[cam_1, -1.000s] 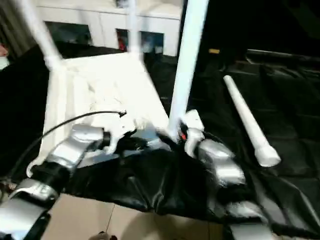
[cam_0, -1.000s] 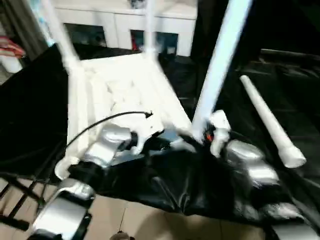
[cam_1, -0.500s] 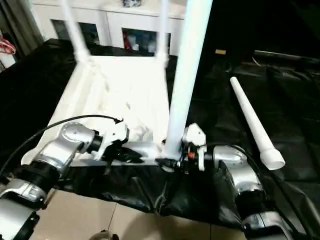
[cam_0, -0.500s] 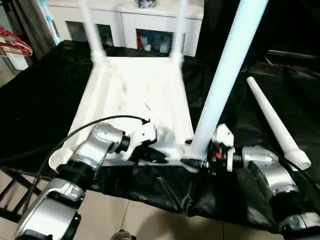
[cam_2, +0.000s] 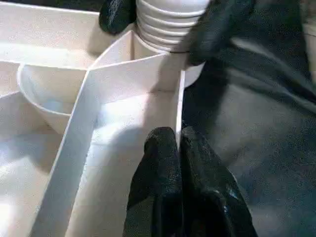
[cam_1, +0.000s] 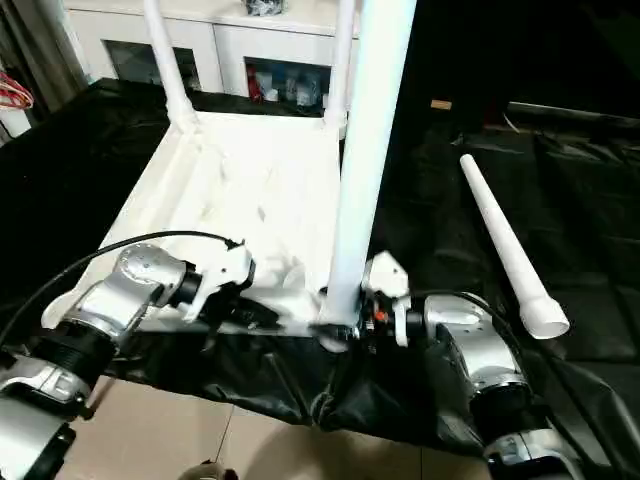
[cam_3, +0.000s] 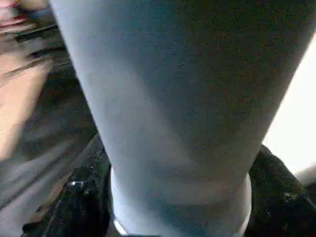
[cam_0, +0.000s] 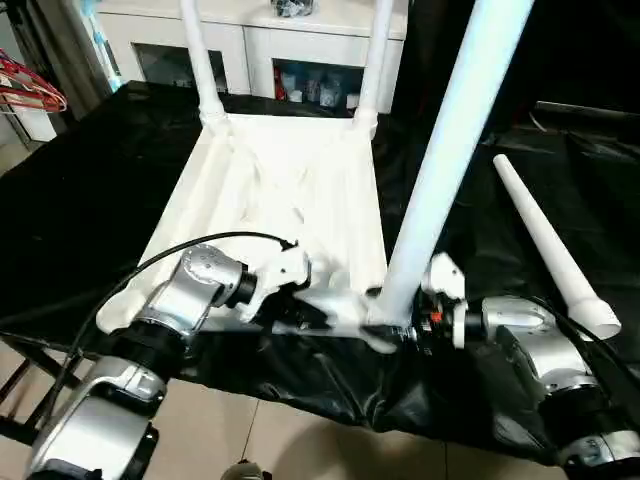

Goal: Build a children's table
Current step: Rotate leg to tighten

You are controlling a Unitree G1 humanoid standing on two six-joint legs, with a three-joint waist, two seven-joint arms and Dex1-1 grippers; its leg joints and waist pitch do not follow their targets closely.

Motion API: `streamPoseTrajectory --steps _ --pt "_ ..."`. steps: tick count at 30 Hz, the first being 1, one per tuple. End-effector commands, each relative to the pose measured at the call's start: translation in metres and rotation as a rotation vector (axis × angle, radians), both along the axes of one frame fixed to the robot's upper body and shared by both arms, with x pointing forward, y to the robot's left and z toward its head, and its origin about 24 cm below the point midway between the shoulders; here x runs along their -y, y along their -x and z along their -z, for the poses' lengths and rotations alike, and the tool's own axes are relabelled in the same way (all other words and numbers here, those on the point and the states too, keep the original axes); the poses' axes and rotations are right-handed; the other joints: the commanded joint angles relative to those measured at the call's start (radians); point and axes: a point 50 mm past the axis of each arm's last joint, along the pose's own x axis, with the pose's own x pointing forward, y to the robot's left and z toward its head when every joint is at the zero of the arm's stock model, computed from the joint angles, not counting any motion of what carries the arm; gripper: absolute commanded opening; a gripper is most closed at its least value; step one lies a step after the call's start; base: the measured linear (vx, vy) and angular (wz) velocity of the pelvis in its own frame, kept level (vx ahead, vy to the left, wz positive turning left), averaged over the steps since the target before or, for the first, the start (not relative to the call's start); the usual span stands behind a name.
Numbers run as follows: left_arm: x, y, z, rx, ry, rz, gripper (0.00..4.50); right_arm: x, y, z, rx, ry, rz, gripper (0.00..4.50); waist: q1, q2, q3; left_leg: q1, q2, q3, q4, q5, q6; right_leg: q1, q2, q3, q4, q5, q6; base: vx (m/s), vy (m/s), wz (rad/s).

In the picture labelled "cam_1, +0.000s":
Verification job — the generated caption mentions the black mat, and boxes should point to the black mat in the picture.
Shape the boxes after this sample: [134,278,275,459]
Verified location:
[0,77,640,474]

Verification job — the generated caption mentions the red clothes hangers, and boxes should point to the red clothes hangers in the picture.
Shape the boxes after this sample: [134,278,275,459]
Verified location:
[0,69,35,111]

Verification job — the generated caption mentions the long black bar device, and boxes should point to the long black bar device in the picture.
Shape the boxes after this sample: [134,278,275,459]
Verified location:
[507,101,640,125]

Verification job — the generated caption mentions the white glass-door cabinet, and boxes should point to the white glass-door cabinet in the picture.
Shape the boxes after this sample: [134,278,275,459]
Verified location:
[64,0,362,120]

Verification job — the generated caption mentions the dark grey bundle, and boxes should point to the dark grey bundle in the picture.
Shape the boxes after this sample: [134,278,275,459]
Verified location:
[244,0,290,16]

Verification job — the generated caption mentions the white storage box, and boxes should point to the white storage box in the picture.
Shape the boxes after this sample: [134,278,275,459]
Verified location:
[0,107,34,140]

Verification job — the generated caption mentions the black left wrist camera cable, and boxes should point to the black left wrist camera cable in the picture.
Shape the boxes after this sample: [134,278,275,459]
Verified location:
[0,230,247,347]

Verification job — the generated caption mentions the white plastic table leg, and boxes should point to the white plastic table leg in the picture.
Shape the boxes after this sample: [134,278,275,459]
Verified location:
[319,0,419,327]
[322,0,360,140]
[459,153,571,341]
[143,0,201,135]

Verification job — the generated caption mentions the white plastic table top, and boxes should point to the white plastic table top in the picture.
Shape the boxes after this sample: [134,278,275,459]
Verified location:
[40,110,351,351]

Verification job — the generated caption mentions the grey curtain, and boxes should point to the grey curtain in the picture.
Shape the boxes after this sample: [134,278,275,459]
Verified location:
[0,0,91,109]

